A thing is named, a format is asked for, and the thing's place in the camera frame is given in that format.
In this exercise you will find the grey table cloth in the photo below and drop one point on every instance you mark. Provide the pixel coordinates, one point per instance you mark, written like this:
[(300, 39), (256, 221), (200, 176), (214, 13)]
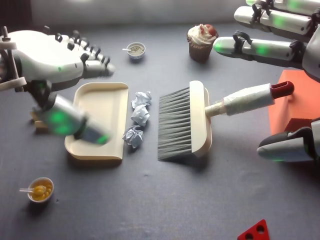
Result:
[(162, 195)]

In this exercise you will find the blue-printed toy soup bowl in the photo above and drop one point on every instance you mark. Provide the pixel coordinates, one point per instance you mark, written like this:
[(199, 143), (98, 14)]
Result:
[(136, 51)]

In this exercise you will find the white backdrop sheet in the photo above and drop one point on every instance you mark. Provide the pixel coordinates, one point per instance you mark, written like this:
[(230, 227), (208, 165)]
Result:
[(125, 10)]

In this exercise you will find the white toy bowl of corn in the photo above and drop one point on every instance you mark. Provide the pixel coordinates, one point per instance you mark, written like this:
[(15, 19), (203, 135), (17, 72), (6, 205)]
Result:
[(41, 190)]

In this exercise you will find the orange foam block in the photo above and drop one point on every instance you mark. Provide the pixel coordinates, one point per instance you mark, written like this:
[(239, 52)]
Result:
[(295, 105)]

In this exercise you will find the crumpled white paper ball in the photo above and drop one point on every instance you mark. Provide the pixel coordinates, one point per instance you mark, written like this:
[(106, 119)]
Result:
[(142, 99), (133, 137), (140, 115)]

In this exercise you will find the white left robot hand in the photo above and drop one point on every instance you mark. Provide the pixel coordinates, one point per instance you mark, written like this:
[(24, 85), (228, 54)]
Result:
[(45, 55)]

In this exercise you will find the red triangle with holes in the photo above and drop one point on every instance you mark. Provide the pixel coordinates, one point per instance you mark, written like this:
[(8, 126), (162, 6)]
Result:
[(256, 231)]

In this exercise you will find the toy cupcake with cream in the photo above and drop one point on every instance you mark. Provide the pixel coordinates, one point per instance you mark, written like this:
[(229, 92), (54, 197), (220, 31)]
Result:
[(201, 42)]

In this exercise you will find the cream plastic dustpan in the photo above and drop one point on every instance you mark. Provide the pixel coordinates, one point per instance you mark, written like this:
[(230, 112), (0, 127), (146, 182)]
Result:
[(105, 107)]

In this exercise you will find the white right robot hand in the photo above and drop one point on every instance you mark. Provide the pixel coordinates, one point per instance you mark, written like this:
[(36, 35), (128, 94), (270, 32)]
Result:
[(275, 48)]

